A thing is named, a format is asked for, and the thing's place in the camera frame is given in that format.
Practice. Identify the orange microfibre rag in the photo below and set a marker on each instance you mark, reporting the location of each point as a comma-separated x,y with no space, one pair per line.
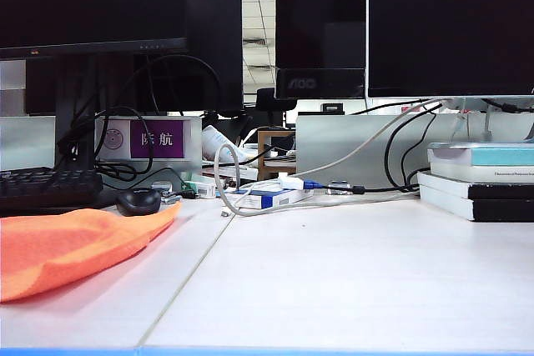
62,247

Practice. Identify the wooden shelf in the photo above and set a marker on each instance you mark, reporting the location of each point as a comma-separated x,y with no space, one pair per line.
261,156

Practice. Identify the white adapter blue plug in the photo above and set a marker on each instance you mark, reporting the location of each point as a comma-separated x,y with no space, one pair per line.
290,182

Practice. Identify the blue white flat box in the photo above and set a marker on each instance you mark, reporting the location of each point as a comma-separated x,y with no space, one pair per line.
271,199

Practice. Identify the black office chair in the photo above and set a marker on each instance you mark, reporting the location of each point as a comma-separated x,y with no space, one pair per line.
265,99

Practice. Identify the white printed bag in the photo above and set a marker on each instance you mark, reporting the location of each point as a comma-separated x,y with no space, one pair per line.
213,137

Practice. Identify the wide grey desk partition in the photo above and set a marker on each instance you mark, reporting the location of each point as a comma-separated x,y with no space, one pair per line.
334,143

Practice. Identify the small green white box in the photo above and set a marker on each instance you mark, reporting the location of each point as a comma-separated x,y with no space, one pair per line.
204,189

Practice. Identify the small silver connector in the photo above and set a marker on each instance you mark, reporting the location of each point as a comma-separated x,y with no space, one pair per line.
340,184

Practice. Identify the small black box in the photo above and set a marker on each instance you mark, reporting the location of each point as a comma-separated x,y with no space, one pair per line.
332,108

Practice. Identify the silver metal clip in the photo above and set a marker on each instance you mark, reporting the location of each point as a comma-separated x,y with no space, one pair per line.
172,199

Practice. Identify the small clear plastic box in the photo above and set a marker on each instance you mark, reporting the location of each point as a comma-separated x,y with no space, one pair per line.
162,186

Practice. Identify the black monitor rear side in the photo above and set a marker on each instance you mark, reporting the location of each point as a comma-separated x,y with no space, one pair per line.
217,39

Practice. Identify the black computer mouse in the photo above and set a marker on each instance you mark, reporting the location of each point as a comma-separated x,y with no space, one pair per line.
137,202

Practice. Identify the black AOC monitor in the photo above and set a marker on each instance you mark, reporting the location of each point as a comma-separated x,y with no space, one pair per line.
321,18

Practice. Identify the white cover book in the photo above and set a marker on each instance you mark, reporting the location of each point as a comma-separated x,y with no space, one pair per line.
459,172

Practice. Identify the black keyboard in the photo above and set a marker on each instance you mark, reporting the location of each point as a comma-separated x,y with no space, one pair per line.
41,189

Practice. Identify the large black silver-stand monitor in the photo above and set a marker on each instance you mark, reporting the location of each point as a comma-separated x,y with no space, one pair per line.
450,18

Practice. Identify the narrow grey desk partition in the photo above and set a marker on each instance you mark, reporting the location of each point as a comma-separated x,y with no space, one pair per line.
25,143

